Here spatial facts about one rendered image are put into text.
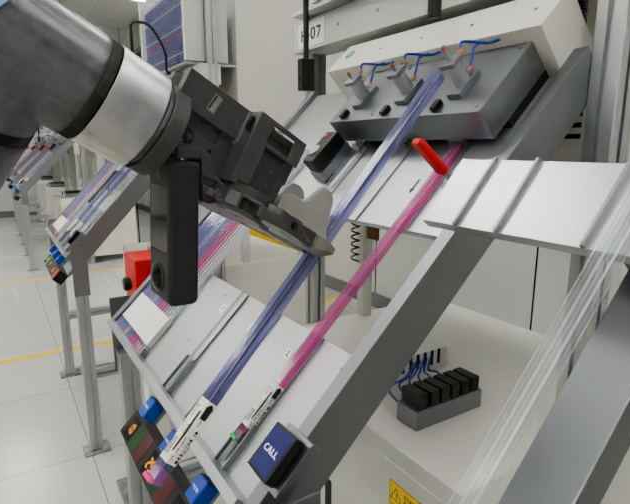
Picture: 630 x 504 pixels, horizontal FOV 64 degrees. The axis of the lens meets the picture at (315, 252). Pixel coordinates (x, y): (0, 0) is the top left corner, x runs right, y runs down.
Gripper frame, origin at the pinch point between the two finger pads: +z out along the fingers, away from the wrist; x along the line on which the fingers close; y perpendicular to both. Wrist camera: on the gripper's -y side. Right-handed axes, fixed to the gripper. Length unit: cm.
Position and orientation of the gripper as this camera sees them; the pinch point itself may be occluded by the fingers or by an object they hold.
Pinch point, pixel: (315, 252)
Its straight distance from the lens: 50.4
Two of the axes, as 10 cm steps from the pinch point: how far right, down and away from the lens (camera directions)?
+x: -6.3, -1.7, 7.6
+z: 6.7, 3.8, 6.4
